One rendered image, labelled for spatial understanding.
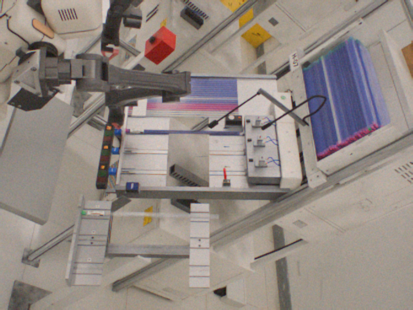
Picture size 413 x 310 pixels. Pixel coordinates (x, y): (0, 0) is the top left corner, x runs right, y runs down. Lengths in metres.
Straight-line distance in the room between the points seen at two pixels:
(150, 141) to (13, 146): 0.57
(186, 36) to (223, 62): 0.34
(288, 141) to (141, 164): 0.63
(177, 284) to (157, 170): 0.88
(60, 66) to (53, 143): 0.76
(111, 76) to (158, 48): 1.32
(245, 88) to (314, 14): 0.98
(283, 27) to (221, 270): 1.56
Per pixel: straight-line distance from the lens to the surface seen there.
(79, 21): 1.57
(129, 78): 1.62
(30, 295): 2.63
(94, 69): 1.54
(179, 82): 1.74
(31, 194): 2.07
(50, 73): 1.52
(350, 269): 3.69
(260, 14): 3.31
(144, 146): 2.29
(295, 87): 2.40
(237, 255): 2.71
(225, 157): 2.25
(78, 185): 3.03
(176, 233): 2.43
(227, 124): 2.34
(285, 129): 2.28
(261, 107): 2.46
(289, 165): 2.15
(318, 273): 3.83
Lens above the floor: 2.22
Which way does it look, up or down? 34 degrees down
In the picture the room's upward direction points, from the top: 57 degrees clockwise
